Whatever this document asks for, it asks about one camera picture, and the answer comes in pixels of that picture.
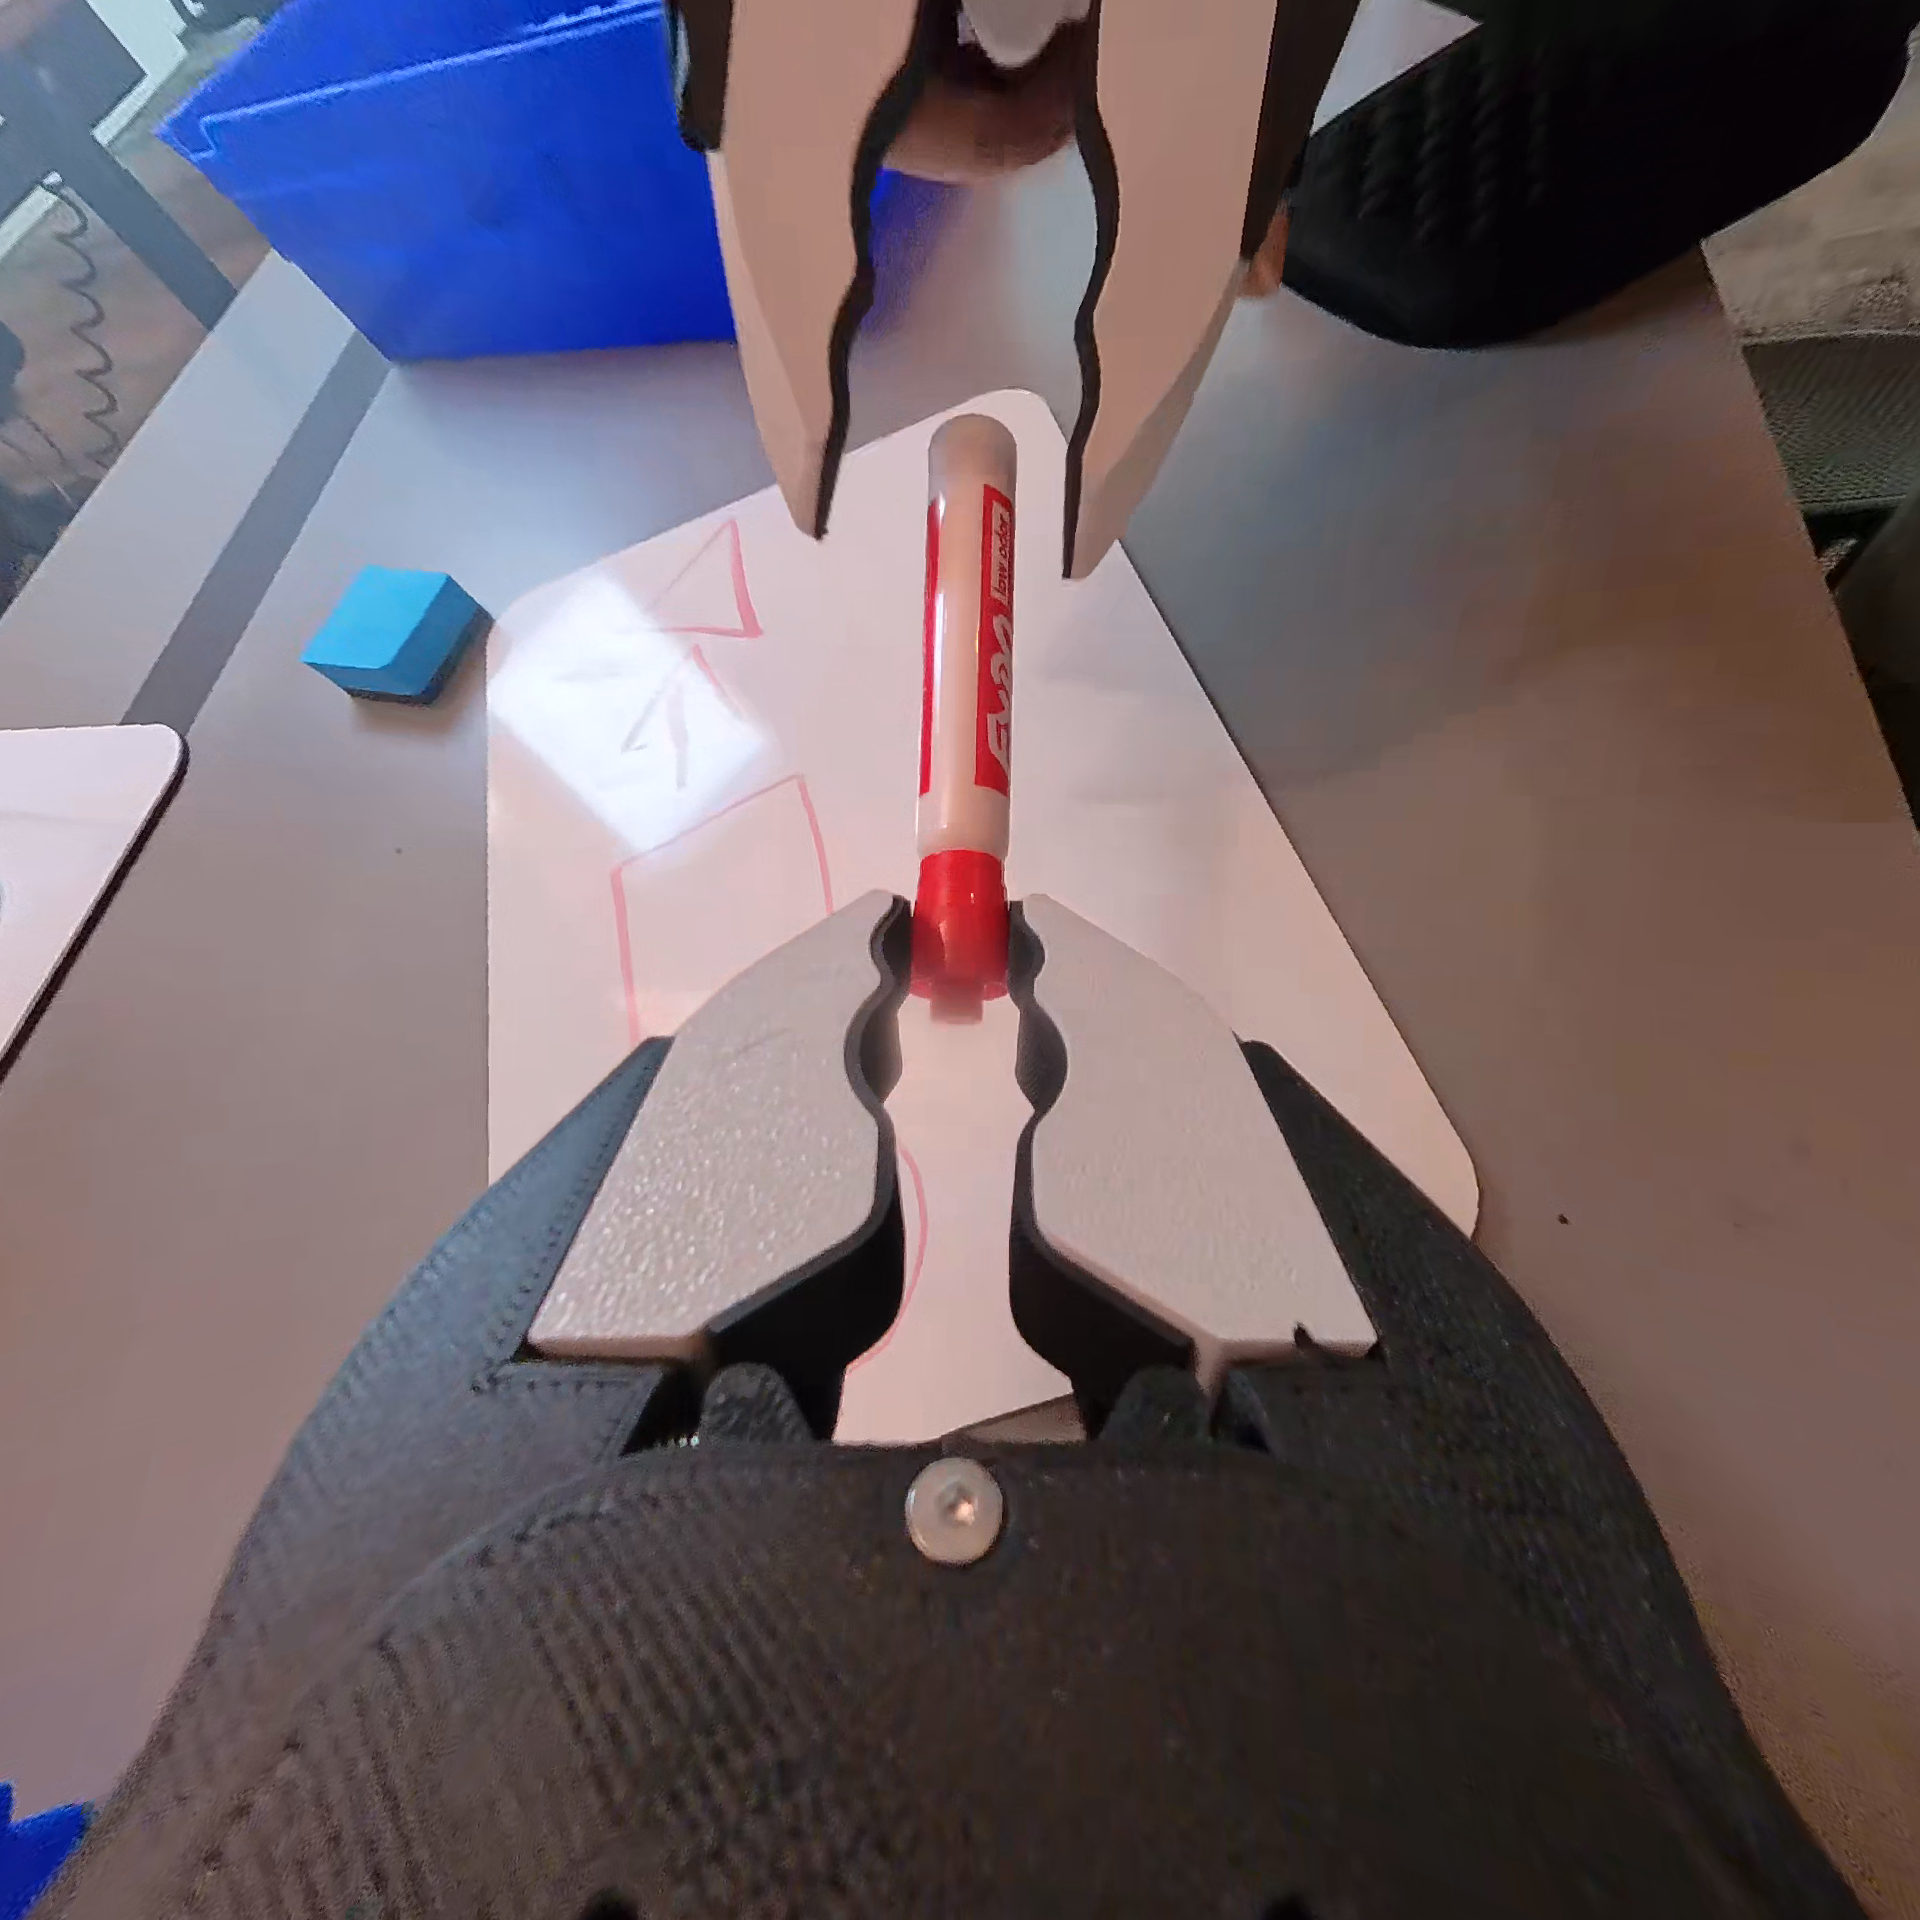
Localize white whiteboard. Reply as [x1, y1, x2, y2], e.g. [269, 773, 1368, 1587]
[484, 391, 1488, 1450]

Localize black mesh cushion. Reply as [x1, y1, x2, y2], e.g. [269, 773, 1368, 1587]
[1282, 0, 1920, 353]

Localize person's right hand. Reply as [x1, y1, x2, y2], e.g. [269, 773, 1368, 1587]
[883, 59, 1096, 185]

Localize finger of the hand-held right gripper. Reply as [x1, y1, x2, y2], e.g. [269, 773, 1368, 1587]
[704, 0, 937, 543]
[1060, 0, 1281, 586]

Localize black coiled cable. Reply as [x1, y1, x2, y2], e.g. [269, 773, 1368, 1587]
[0, 172, 128, 513]

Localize blue plastic bin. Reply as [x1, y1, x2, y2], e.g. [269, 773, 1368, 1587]
[159, 0, 741, 367]
[0, 1777, 101, 1920]

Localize white red-label whiteboard marker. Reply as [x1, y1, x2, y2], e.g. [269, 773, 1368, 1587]
[914, 416, 1021, 869]

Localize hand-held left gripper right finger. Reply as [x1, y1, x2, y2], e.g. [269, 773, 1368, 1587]
[1005, 895, 1380, 1428]

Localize blue whiteboard eraser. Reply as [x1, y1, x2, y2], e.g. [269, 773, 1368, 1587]
[299, 567, 491, 706]

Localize white document stand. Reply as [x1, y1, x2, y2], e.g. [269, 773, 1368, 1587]
[0, 724, 192, 1077]

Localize red marker cap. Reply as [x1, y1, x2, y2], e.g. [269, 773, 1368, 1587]
[909, 848, 1012, 1024]

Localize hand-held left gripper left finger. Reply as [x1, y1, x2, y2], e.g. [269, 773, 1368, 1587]
[528, 887, 912, 1428]

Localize black office chair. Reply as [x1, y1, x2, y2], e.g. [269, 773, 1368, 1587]
[1746, 330, 1920, 602]

